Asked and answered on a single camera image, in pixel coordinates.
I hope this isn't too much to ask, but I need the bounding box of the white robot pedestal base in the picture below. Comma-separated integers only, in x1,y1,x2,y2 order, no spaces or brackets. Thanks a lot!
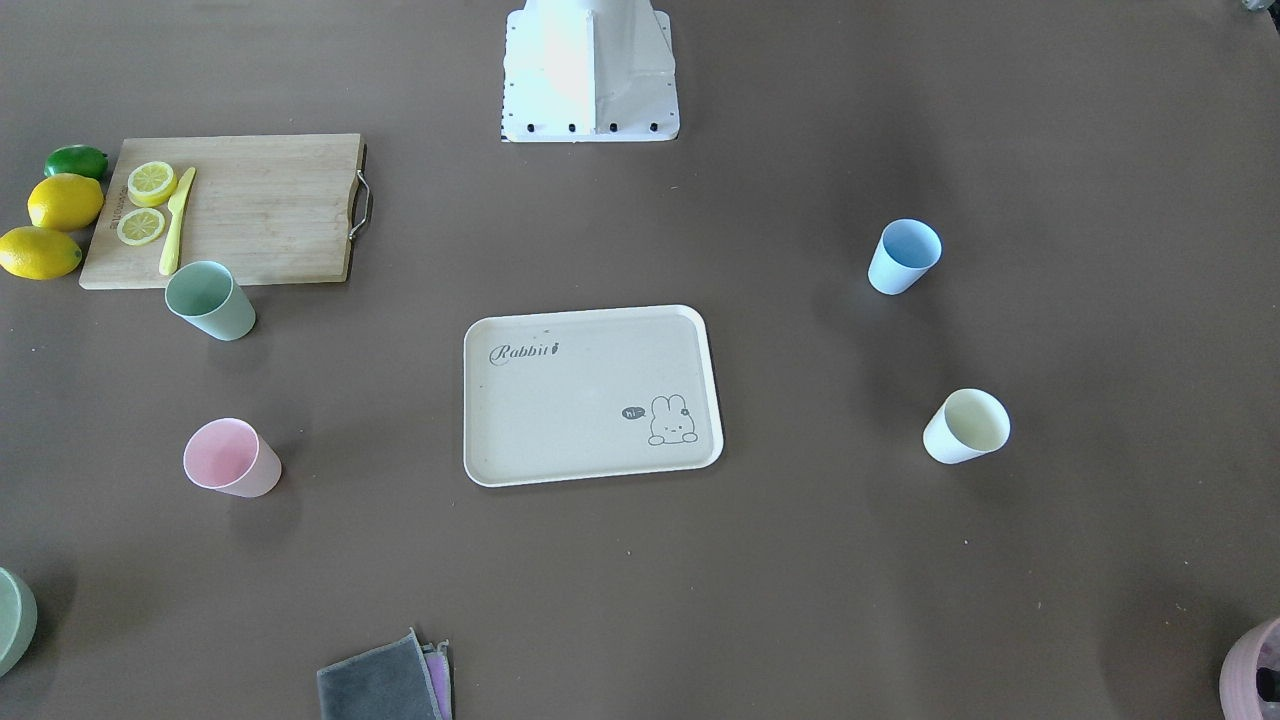
500,1,680,143

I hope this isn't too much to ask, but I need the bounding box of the green cup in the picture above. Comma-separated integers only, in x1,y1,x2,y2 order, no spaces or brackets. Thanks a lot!
164,261,257,341

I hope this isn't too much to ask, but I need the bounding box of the yellow plastic knife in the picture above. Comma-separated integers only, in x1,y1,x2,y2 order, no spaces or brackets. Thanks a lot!
157,167,197,275

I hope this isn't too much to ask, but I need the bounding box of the whole lemon middle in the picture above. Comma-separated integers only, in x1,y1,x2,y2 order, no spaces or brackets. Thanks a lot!
27,173,104,232

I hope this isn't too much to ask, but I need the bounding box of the whole lemon outer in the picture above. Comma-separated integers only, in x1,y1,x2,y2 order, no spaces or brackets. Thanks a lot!
1,225,83,281

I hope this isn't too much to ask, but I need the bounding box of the purple folded cloth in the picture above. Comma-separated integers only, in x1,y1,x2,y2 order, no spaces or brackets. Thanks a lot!
422,641,454,720

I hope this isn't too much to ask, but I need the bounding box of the cream white cup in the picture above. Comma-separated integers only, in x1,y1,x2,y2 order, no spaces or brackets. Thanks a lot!
922,388,1011,464

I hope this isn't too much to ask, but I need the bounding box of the pink ice bowl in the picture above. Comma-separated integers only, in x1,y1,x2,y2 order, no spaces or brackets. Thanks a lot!
1219,618,1279,719

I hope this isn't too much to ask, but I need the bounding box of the lemon slice near handle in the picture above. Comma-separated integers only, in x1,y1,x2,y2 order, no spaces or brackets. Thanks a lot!
115,208,166,247

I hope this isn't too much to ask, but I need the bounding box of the lemon slice near knife tip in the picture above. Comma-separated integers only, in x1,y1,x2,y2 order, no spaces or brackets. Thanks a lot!
125,161,178,208

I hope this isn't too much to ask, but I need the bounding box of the light blue cup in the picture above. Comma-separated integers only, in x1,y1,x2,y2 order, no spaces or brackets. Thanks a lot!
868,218,943,295

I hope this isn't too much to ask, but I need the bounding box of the green lime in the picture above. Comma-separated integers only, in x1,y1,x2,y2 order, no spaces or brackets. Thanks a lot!
44,143,109,181

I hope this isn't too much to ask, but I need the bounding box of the pink cup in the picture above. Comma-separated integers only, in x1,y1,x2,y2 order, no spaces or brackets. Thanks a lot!
183,418,282,498

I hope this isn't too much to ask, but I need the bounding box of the whole lemon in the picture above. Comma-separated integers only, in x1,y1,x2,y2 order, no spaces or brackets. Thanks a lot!
27,173,104,232
1,225,83,281

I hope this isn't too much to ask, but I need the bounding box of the grey folded cloth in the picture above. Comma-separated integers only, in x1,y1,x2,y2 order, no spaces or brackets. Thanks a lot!
317,632,438,719

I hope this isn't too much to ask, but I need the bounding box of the green bowl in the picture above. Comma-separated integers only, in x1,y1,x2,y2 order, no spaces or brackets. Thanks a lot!
0,568,38,676

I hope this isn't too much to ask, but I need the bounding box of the wooden cutting board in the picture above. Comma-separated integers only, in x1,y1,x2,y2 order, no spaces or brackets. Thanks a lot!
79,133,365,290

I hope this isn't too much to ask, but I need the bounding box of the cream rabbit tray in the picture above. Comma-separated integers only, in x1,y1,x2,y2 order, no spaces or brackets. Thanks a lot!
463,304,724,488

